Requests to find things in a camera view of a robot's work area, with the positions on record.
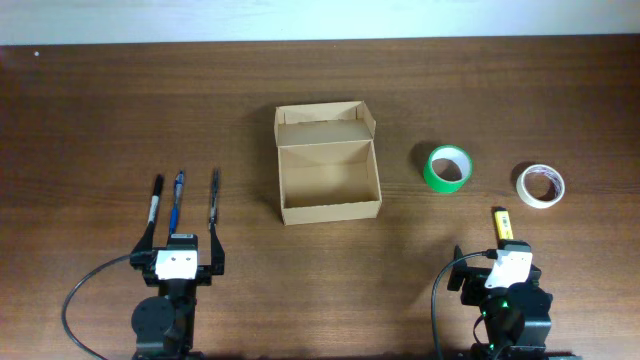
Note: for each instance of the dark grey ballpoint pen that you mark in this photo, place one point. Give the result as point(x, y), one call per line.
point(215, 184)

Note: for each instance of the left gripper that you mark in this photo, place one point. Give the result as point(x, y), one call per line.
point(142, 259)

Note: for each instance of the open cardboard box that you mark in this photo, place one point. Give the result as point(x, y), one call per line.
point(327, 163)

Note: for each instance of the green tape roll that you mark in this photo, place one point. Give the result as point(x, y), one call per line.
point(457, 156)

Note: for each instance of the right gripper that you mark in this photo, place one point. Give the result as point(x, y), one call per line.
point(473, 276)

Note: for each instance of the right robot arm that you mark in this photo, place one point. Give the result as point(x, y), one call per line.
point(513, 308)

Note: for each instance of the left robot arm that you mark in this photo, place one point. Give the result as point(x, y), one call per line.
point(164, 324)

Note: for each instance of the black cap white marker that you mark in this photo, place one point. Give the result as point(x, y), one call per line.
point(155, 200)

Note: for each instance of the blue clear ballpoint pen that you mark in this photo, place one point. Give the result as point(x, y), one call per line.
point(177, 197)

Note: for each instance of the cream masking tape roll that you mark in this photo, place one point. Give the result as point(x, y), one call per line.
point(552, 175)

